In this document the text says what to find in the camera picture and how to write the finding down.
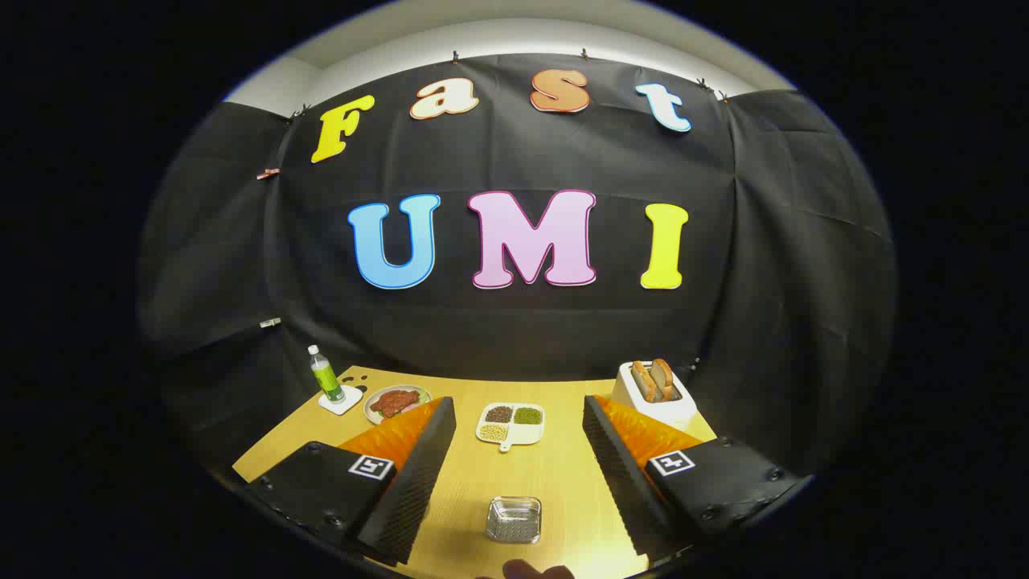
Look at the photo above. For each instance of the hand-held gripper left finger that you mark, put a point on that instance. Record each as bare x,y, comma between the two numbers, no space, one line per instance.
418,474

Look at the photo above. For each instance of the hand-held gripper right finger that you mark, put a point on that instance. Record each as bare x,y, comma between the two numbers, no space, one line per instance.
623,474

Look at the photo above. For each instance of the white plate of meat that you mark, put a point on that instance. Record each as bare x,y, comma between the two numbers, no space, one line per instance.
394,400

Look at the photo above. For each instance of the white toaster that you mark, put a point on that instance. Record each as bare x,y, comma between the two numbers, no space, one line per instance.
679,412

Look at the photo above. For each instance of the toasted bread slice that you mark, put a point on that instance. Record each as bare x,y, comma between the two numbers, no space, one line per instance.
663,376
641,382

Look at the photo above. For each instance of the white square coaster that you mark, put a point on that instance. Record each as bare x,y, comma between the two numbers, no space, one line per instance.
350,400

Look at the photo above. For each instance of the perforated metal tray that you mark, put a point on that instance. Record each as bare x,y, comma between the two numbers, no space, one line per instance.
514,520

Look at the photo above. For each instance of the white divided bean dish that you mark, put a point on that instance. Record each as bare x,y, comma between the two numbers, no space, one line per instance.
522,434

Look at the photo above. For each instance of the green drink bottle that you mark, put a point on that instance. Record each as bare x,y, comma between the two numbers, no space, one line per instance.
324,376

